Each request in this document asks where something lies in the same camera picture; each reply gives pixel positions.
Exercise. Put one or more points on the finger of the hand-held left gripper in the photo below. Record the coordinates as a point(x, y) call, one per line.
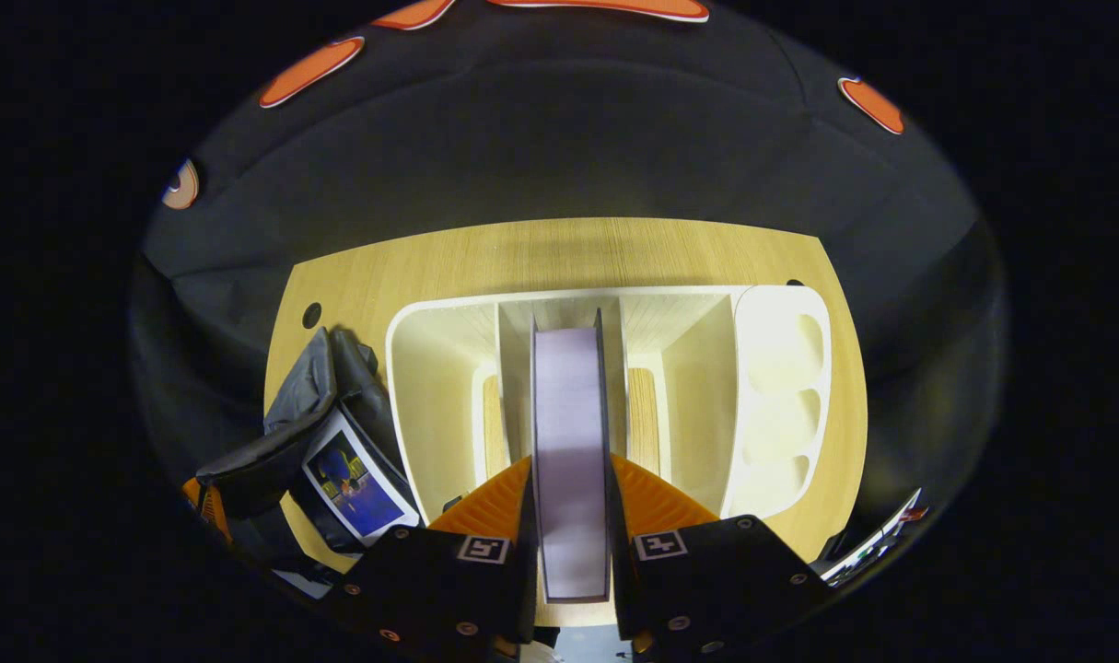
point(207, 511)

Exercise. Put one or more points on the white bookshelf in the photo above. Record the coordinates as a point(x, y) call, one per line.
point(435, 405)

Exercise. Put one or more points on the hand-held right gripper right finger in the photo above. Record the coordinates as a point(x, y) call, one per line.
point(716, 580)

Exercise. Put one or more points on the grey schoolbag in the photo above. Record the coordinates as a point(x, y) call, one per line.
point(283, 433)

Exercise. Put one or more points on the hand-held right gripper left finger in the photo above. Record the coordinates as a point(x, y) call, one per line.
point(430, 580)

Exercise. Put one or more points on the blue cover book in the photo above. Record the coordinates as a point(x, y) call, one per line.
point(356, 488)

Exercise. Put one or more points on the grey spine book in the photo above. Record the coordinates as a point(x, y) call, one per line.
point(570, 460)

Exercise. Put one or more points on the black backdrop cloth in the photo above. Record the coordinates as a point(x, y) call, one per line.
point(559, 138)

